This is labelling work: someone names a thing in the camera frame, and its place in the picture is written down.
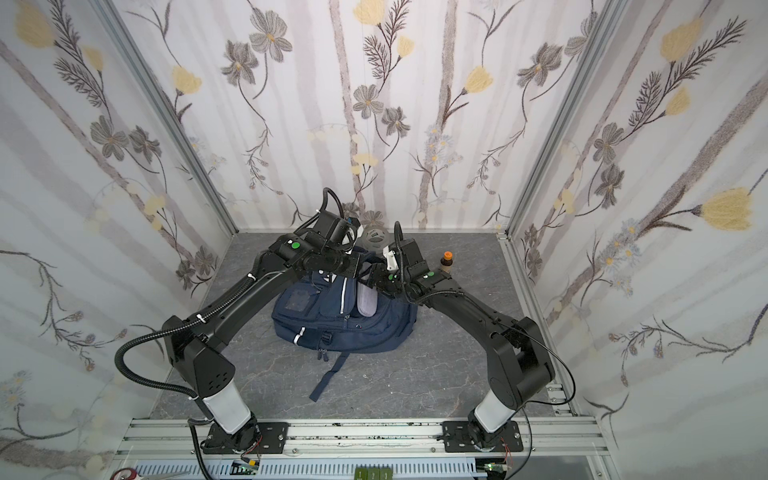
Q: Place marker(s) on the navy blue student backpack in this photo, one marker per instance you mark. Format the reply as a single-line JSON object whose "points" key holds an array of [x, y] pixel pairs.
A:
{"points": [[319, 313]]}

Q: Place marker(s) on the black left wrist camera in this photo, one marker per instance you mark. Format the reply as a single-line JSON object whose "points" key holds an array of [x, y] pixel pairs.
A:
{"points": [[336, 230]]}

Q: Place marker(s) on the purple cylindrical case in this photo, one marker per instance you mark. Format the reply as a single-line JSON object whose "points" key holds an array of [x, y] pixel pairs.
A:
{"points": [[366, 300]]}

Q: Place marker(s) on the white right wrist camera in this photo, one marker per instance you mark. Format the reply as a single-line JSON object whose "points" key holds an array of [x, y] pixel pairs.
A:
{"points": [[390, 258]]}

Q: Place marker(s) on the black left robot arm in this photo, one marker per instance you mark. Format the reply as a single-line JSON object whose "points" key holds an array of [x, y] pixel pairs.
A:
{"points": [[196, 352]]}

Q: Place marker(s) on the brown bottle with orange cap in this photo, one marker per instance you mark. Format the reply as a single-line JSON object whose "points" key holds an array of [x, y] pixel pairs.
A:
{"points": [[447, 261]]}

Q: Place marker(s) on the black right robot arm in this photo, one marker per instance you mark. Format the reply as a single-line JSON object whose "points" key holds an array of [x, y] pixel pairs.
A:
{"points": [[518, 363]]}

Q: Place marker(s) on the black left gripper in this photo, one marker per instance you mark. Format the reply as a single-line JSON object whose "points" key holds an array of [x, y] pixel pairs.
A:
{"points": [[349, 261]]}

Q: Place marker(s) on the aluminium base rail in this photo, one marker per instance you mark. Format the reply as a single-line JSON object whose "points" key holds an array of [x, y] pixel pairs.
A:
{"points": [[528, 448]]}

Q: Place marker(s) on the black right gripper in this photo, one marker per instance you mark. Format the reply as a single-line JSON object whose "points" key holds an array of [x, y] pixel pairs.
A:
{"points": [[380, 276]]}

